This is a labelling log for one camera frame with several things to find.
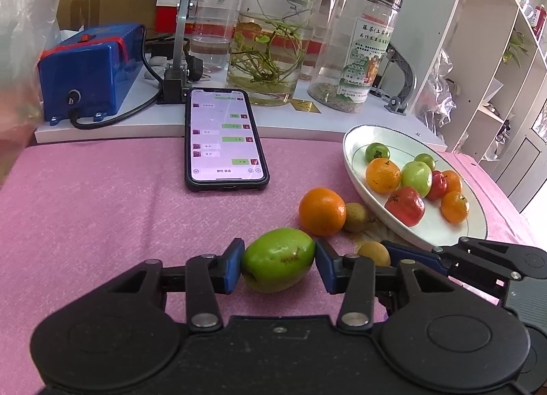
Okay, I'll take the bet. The small kiwi front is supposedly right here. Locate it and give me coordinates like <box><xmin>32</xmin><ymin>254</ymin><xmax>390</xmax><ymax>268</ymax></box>
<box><xmin>357</xmin><ymin>241</ymin><xmax>391</xmax><ymax>267</ymax></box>

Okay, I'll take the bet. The small kiwi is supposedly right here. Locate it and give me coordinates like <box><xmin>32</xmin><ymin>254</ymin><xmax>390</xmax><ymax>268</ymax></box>
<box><xmin>357</xmin><ymin>241</ymin><xmax>391</xmax><ymax>267</ymax></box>
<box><xmin>343</xmin><ymin>202</ymin><xmax>371</xmax><ymax>233</ymax></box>

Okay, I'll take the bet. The elongated green fruit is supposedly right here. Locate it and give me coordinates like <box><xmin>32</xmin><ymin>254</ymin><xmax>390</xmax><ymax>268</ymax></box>
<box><xmin>241</xmin><ymin>227</ymin><xmax>315</xmax><ymax>293</ymax></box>

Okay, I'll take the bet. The red apple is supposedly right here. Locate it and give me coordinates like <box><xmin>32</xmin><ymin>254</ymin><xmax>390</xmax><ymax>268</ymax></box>
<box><xmin>384</xmin><ymin>187</ymin><xmax>426</xmax><ymax>227</ymax></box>
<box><xmin>426</xmin><ymin>170</ymin><xmax>448</xmax><ymax>201</ymax></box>

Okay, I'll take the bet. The large green apple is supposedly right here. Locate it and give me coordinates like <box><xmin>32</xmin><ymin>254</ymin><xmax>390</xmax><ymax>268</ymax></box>
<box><xmin>401</xmin><ymin>161</ymin><xmax>432</xmax><ymax>198</ymax></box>

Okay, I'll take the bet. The round green fruit front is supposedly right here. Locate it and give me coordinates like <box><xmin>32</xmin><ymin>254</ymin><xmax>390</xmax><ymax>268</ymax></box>
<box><xmin>414</xmin><ymin>153</ymin><xmax>436</xmax><ymax>171</ymax></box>

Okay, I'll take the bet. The small round green fruit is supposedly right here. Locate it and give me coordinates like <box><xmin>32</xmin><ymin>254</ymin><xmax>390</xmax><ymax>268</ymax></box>
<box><xmin>364</xmin><ymin>142</ymin><xmax>390</xmax><ymax>163</ymax></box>

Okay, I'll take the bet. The white ceramic plate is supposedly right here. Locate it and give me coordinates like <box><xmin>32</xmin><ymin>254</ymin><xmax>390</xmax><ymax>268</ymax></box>
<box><xmin>342</xmin><ymin>124</ymin><xmax>489</xmax><ymax>250</ymax></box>

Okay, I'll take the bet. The small kiwi back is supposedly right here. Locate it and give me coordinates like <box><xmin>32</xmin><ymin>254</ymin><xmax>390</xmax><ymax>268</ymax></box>
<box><xmin>343</xmin><ymin>202</ymin><xmax>371</xmax><ymax>233</ymax></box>

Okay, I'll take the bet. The large front mandarin on plate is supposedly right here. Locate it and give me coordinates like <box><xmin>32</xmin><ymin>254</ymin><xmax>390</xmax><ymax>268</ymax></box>
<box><xmin>440</xmin><ymin>191</ymin><xmax>469</xmax><ymax>225</ymax></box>

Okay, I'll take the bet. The red apple on plate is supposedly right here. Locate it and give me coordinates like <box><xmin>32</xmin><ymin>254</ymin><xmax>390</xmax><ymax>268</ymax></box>
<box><xmin>384</xmin><ymin>187</ymin><xmax>426</xmax><ymax>227</ymax></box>

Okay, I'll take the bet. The large orange on table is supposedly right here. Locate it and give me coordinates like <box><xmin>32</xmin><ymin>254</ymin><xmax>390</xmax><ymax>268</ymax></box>
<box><xmin>298</xmin><ymin>187</ymin><xmax>347</xmax><ymax>237</ymax></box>

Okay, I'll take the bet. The back right mandarin on plate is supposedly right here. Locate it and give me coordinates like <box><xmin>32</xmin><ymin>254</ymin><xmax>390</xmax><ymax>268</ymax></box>
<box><xmin>442</xmin><ymin>170</ymin><xmax>463</xmax><ymax>193</ymax></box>

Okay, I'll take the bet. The mandarin beside red apple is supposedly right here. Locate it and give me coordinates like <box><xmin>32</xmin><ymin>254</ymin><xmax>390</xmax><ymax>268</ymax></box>
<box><xmin>365</xmin><ymin>158</ymin><xmax>401</xmax><ymax>194</ymax></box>

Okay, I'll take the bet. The black smartphone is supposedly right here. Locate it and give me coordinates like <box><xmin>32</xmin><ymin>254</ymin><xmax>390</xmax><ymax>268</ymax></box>
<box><xmin>185</xmin><ymin>88</ymin><xmax>270</xmax><ymax>192</ymax></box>

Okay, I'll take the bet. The pink floral tablecloth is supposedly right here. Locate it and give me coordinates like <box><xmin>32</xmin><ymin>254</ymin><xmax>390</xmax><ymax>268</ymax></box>
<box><xmin>0</xmin><ymin>136</ymin><xmax>527</xmax><ymax>395</ymax></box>

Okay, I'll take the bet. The crumpled clear plastic bag right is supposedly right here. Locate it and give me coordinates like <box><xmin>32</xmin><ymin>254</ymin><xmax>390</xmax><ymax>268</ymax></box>
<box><xmin>414</xmin><ymin>50</ymin><xmax>456</xmax><ymax>140</ymax></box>

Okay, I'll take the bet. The grey clamp right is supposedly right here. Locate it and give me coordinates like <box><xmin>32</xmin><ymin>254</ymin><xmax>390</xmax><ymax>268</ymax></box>
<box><xmin>370</xmin><ymin>43</ymin><xmax>416</xmax><ymax>115</ymax></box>

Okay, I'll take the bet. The grey clamp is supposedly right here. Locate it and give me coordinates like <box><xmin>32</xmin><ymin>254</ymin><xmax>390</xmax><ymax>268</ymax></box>
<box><xmin>370</xmin><ymin>43</ymin><xmax>416</xmax><ymax>115</ymax></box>
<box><xmin>158</xmin><ymin>0</ymin><xmax>191</xmax><ymax>105</ymax></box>

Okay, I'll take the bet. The white board platform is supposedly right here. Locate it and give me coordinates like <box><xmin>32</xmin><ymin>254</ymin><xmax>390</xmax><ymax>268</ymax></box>
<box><xmin>34</xmin><ymin>96</ymin><xmax>447</xmax><ymax>152</ymax></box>

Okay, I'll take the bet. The gold card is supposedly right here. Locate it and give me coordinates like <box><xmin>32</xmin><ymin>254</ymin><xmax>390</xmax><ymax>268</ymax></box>
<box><xmin>288</xmin><ymin>98</ymin><xmax>321</xmax><ymax>114</ymax></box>

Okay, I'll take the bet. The grey clamp left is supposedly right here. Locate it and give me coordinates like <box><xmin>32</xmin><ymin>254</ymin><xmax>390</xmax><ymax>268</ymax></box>
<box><xmin>158</xmin><ymin>0</ymin><xmax>191</xmax><ymax>105</ymax></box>

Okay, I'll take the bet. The clear plastic jar with label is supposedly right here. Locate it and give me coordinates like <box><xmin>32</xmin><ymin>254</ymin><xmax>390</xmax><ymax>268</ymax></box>
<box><xmin>308</xmin><ymin>0</ymin><xmax>402</xmax><ymax>114</ymax></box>

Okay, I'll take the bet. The blue power box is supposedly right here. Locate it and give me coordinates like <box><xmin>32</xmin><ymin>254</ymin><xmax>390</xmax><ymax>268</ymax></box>
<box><xmin>38</xmin><ymin>24</ymin><xmax>145</xmax><ymax>126</ymax></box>

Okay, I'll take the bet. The white shelf unit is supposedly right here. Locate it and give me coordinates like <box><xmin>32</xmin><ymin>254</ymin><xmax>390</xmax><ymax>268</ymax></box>
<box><xmin>391</xmin><ymin>0</ymin><xmax>546</xmax><ymax>211</ymax></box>

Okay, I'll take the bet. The clear bottle red cap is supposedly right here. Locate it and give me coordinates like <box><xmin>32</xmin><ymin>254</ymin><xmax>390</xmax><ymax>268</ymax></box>
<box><xmin>190</xmin><ymin>0</ymin><xmax>240</xmax><ymax>73</ymax></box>

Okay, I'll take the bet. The tall glass vase with plant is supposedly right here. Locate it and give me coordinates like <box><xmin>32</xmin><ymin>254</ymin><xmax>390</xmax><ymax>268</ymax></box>
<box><xmin>226</xmin><ymin>0</ymin><xmax>321</xmax><ymax>107</ymax></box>

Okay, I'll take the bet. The clear plastic bag with fruit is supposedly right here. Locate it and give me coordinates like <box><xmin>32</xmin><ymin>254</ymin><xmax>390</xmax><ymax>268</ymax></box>
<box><xmin>1</xmin><ymin>0</ymin><xmax>59</xmax><ymax>180</ymax></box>

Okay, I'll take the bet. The black power cable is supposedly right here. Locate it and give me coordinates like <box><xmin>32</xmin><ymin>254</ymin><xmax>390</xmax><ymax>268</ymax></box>
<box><xmin>67</xmin><ymin>29</ymin><xmax>173</xmax><ymax>131</ymax></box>

